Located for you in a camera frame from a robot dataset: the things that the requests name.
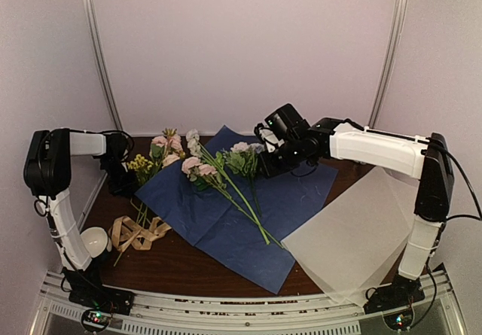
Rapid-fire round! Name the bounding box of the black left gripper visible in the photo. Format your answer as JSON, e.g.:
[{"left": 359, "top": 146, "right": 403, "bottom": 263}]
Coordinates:
[{"left": 99, "top": 157, "right": 137, "bottom": 199}]

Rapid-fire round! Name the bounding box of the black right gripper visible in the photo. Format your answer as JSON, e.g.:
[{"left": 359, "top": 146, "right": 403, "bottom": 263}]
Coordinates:
[{"left": 257, "top": 139, "right": 305, "bottom": 178}]

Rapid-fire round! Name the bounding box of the yellow fake flower bunch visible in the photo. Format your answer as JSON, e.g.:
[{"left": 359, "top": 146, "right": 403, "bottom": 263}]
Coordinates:
[{"left": 127, "top": 154, "right": 154, "bottom": 227}]

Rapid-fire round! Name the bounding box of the white fake flower long stem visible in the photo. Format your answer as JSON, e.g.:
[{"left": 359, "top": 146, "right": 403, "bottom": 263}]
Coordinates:
[{"left": 182, "top": 129, "right": 278, "bottom": 245}]

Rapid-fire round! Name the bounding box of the pink fake rose stem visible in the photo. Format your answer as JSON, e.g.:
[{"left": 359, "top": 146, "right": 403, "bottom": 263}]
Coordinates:
[{"left": 182, "top": 157, "right": 282, "bottom": 248}]

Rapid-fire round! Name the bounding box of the blue wrapping paper sheet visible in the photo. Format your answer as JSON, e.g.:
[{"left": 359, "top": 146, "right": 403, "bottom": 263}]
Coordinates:
[{"left": 133, "top": 125, "right": 338, "bottom": 296}]

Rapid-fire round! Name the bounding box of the pale rose leafy stem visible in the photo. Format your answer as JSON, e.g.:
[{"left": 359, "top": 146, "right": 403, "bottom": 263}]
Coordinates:
[{"left": 222, "top": 142, "right": 264, "bottom": 215}]

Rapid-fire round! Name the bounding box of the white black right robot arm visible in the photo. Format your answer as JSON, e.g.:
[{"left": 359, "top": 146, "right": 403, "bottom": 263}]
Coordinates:
[{"left": 254, "top": 103, "right": 454, "bottom": 306}]

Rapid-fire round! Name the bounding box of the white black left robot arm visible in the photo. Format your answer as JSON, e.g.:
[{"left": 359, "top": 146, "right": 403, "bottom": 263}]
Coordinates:
[{"left": 23, "top": 128, "right": 139, "bottom": 271}]

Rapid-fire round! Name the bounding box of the beige ribbon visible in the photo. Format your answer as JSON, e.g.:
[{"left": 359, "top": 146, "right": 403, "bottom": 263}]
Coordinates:
[{"left": 110, "top": 216, "right": 172, "bottom": 253}]

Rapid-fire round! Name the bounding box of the pink rose bunch with leaves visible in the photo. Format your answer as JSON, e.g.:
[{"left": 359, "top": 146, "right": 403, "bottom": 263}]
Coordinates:
[{"left": 149, "top": 128, "right": 186, "bottom": 170}]

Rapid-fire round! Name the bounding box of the white translucent paper sheet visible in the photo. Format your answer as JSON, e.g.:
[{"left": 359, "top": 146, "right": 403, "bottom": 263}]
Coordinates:
[{"left": 282, "top": 167, "right": 418, "bottom": 306}]

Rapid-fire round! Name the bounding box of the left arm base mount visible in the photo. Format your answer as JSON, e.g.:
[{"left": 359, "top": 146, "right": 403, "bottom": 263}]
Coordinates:
[{"left": 61, "top": 267, "right": 135, "bottom": 333}]

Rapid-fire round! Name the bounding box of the aluminium front rail frame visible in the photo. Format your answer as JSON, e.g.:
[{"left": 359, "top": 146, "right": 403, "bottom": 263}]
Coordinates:
[{"left": 27, "top": 270, "right": 467, "bottom": 334}]

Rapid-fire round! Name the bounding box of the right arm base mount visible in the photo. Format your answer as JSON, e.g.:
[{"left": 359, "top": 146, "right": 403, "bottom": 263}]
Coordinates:
[{"left": 363, "top": 275, "right": 426, "bottom": 332}]

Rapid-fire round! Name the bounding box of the aluminium corner post right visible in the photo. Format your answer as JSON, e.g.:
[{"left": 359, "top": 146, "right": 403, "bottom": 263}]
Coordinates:
[{"left": 368, "top": 0, "right": 409, "bottom": 127}]

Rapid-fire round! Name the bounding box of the aluminium corner post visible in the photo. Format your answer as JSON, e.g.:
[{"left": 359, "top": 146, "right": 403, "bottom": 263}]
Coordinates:
[
  {"left": 82, "top": 0, "right": 124, "bottom": 130},
  {"left": 368, "top": 0, "right": 409, "bottom": 127}
]

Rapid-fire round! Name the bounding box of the aluminium corner post left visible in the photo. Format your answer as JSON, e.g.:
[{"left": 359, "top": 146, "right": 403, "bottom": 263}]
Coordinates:
[{"left": 82, "top": 0, "right": 124, "bottom": 130}]

